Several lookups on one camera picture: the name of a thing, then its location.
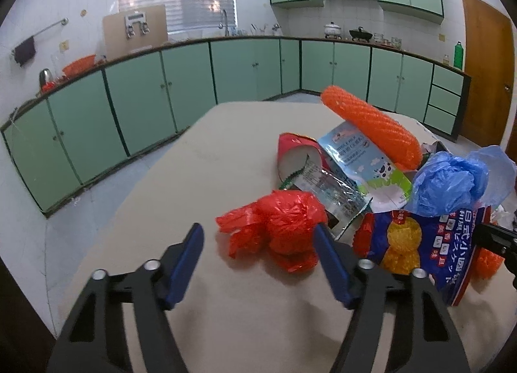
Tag blue plastic bag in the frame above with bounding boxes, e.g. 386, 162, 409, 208
405, 145, 516, 217

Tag blue biscuit snack bag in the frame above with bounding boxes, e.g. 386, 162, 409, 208
352, 208, 491, 306

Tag red plastic bag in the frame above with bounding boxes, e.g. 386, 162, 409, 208
216, 190, 328, 274

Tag green lower kitchen cabinets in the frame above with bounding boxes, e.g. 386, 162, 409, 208
1, 37, 470, 215

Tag orange foam net piece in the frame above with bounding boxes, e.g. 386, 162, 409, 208
473, 248, 504, 280

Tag blue green milk carton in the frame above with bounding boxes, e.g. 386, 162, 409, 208
317, 121, 412, 213

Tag long orange foam net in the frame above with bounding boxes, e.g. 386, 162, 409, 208
321, 85, 422, 170

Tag silver green snack wrapper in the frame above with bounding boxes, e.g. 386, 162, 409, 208
279, 155, 370, 241

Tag green thermos bottle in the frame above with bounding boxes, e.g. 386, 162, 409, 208
453, 42, 464, 70

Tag brown wooden door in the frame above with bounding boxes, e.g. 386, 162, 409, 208
461, 0, 514, 147

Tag red paper cup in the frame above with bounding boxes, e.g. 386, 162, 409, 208
277, 132, 331, 185

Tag black wok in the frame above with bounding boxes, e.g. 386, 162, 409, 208
349, 26, 373, 42

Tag steel kettle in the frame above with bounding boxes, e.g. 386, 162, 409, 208
38, 68, 53, 89

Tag white cooking pot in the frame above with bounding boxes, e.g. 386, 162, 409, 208
323, 22, 342, 40

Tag orange plastic basket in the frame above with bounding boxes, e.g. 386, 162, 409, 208
62, 55, 96, 78

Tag dark hanging towel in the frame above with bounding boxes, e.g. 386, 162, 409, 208
12, 36, 36, 67

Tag wooden cutting board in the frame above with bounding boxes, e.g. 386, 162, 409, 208
102, 5, 168, 61

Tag sink faucet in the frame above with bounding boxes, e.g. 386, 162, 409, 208
219, 9, 230, 37

